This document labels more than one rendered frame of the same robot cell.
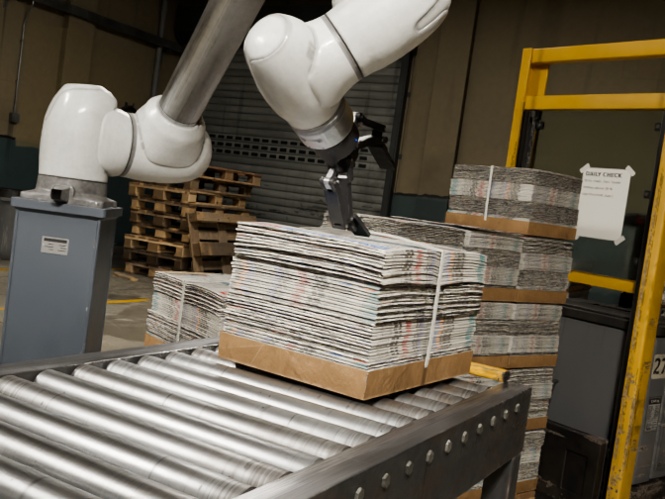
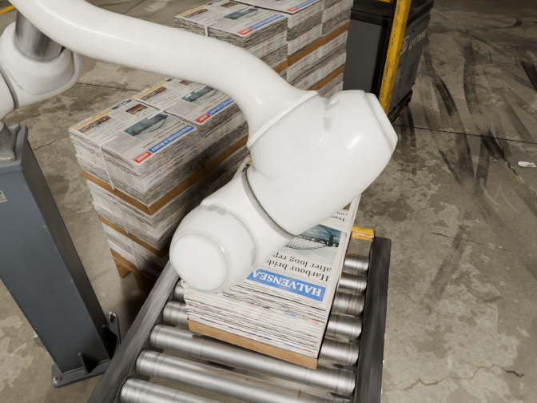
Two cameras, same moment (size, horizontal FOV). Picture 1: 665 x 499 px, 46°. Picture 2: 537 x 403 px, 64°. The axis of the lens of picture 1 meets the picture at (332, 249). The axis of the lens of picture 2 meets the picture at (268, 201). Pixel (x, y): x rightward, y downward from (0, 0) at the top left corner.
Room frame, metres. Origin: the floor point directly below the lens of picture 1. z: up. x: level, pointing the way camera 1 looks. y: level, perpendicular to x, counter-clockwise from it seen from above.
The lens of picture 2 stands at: (0.72, 0.13, 1.64)
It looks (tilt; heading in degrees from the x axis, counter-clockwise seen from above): 41 degrees down; 345
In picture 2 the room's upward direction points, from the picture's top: straight up
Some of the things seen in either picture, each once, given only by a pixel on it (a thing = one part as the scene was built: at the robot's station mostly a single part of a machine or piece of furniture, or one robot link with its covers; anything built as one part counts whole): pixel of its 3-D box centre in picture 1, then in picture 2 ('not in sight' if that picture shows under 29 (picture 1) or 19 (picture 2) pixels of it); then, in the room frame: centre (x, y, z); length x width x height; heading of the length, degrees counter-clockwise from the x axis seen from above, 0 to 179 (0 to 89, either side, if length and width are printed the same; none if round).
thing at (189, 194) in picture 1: (192, 221); not in sight; (9.03, 1.65, 0.65); 1.33 x 0.94 x 1.30; 154
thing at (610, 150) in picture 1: (586, 189); not in sight; (3.16, -0.98, 1.28); 0.57 x 0.01 x 0.65; 40
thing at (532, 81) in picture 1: (507, 252); not in sight; (3.40, -0.75, 0.97); 0.09 x 0.09 x 1.75; 40
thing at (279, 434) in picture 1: (199, 419); not in sight; (1.02, 0.14, 0.77); 0.47 x 0.05 x 0.05; 60
